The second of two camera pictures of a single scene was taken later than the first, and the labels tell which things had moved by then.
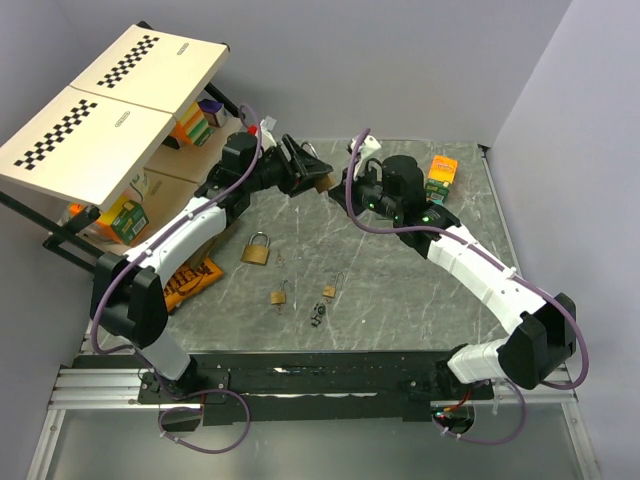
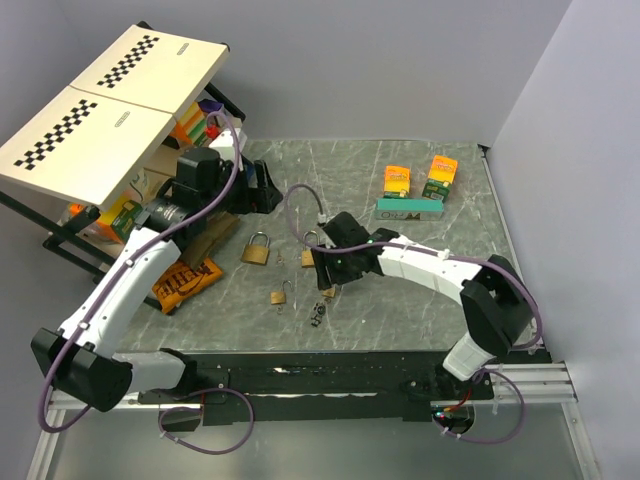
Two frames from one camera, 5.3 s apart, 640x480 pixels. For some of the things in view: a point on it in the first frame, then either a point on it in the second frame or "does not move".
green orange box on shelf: x=122 y=221 does not move
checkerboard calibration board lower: x=84 y=147 does not move
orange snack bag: x=186 y=281 does not move
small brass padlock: x=279 y=297 does not move
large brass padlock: x=256 y=253 does not move
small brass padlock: x=329 y=290 does not move
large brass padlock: x=325 y=182 to x=310 y=240
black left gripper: x=308 y=165 to x=260 y=199
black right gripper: x=369 y=174 to x=325 y=259
